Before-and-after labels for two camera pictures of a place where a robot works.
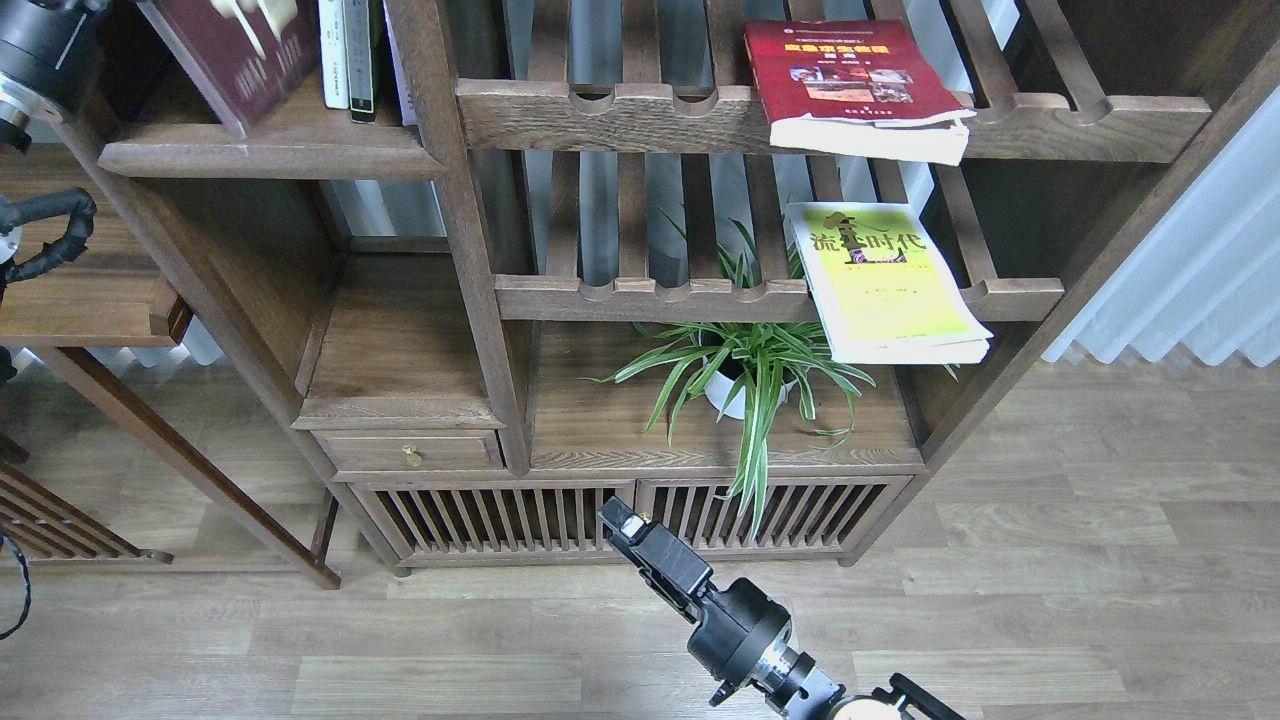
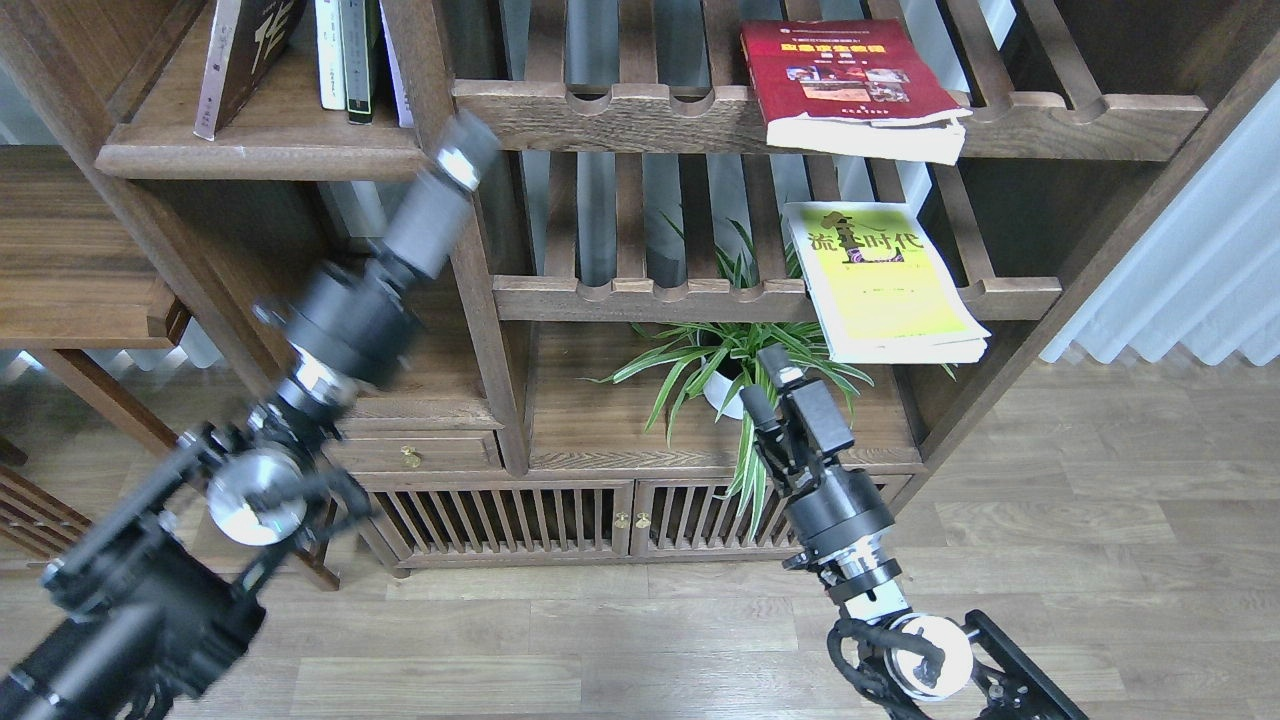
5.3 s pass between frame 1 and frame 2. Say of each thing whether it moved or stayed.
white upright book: stayed
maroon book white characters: moved
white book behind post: stayed
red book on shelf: stayed
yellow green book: stayed
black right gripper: moved
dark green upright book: stayed
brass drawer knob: stayed
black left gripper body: moved
